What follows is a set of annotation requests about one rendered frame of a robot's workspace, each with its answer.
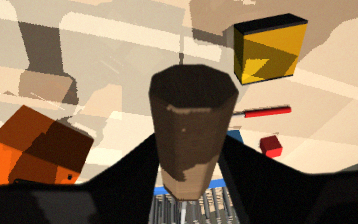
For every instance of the yellow box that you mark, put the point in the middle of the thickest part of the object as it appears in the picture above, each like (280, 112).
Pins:
(268, 48)

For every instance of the blue box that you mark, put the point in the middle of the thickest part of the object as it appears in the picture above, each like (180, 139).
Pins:
(235, 134)

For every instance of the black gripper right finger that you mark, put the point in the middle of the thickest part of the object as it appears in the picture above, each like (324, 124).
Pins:
(265, 191)

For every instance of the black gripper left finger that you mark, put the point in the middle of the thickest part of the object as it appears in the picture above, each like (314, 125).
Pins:
(121, 194)

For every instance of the blue flat strip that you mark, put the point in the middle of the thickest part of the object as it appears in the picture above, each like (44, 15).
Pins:
(213, 184)

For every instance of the red-handled screwdriver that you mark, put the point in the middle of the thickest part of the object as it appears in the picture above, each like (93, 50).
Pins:
(263, 112)

